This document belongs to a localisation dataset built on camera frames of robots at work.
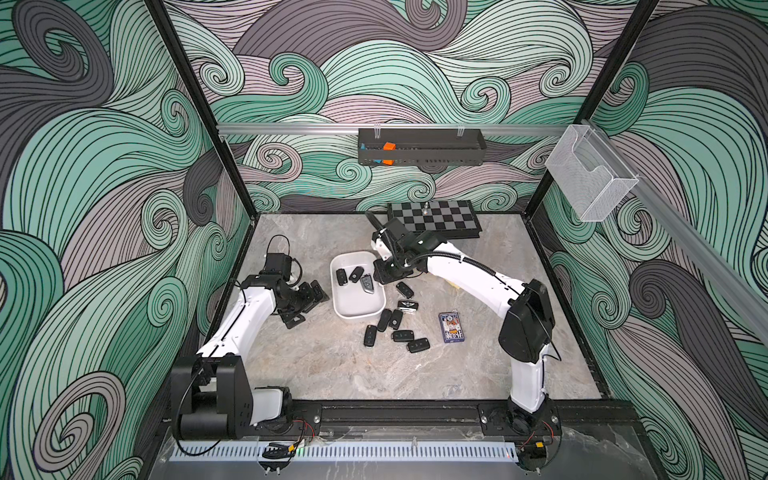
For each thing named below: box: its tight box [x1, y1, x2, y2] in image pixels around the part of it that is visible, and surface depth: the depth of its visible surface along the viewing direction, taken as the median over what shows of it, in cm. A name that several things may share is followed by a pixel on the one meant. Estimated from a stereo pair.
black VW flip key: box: [389, 309, 403, 330], surface depth 92 cm
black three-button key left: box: [364, 325, 378, 347], surface depth 89 cm
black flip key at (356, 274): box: [349, 266, 365, 283], surface depth 102 cm
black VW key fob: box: [336, 268, 348, 286], surface depth 102 cm
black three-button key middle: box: [391, 330, 414, 342], surface depth 89 cm
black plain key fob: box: [377, 308, 392, 332], surface depth 92 cm
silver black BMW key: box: [360, 273, 375, 294], surface depth 100 cm
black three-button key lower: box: [406, 338, 431, 353], surface depth 87 cm
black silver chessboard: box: [387, 200, 483, 239], surface depth 117 cm
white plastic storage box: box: [330, 251, 388, 319], surface depth 99 cm
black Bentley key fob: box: [398, 300, 419, 311], surface depth 94 cm
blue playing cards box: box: [438, 311, 465, 344], surface depth 89 cm
